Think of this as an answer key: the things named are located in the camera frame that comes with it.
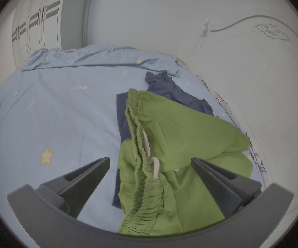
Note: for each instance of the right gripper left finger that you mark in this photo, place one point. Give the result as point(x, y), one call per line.
point(87, 182)

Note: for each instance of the white wardrobe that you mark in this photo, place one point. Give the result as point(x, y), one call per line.
point(35, 35)

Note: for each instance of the green shorts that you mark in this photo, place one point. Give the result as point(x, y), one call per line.
point(179, 128)

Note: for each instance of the bed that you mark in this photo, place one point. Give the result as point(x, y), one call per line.
point(61, 117)

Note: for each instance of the dark blue garment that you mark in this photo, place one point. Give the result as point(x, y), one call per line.
point(179, 94)

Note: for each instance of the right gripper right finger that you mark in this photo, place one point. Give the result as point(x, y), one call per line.
point(216, 187)

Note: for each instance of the pale blue quilt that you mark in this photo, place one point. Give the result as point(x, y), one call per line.
point(92, 58)

